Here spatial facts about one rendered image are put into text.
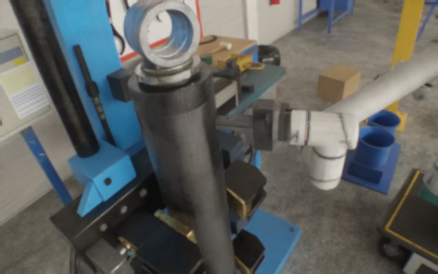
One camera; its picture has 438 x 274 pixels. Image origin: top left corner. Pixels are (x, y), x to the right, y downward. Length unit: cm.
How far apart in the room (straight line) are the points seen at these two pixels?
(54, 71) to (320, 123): 73
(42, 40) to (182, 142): 48
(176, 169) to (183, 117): 16
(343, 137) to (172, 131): 40
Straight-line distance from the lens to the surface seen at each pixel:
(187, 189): 81
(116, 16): 297
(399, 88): 93
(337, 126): 69
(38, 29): 88
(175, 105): 65
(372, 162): 247
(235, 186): 102
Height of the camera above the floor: 174
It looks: 36 degrees down
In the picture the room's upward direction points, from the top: 7 degrees counter-clockwise
